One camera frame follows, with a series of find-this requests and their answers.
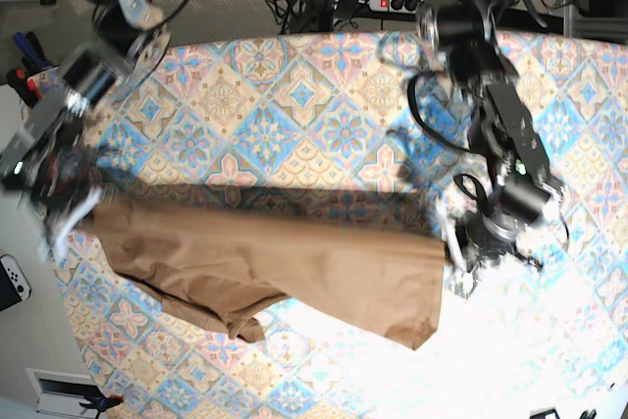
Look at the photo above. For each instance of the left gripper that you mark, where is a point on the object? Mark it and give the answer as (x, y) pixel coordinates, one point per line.
(479, 242)

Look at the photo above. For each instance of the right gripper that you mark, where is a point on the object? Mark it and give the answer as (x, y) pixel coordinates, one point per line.
(63, 212)

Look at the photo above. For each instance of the brown t-shirt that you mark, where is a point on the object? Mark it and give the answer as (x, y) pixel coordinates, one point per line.
(370, 263)

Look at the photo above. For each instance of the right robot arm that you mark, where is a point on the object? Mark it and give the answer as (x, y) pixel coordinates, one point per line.
(46, 157)

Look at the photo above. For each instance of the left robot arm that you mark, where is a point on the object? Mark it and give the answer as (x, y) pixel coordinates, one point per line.
(524, 194)

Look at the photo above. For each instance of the game console controller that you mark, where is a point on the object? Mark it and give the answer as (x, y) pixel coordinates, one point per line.
(14, 285)

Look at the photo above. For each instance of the red black clamp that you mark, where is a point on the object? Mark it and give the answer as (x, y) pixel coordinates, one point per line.
(24, 86)

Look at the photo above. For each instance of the blue black clamp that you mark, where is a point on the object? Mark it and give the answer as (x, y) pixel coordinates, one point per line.
(34, 58)

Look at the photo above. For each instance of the white box with window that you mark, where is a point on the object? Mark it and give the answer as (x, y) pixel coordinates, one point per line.
(60, 395)

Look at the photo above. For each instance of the patterned tile tablecloth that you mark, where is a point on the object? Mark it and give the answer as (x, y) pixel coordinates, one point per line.
(319, 125)

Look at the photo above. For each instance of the orange black bottom clamp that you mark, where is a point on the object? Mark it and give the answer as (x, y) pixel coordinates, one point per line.
(101, 403)

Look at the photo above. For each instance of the white power strip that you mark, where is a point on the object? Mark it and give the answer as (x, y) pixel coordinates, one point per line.
(393, 6)

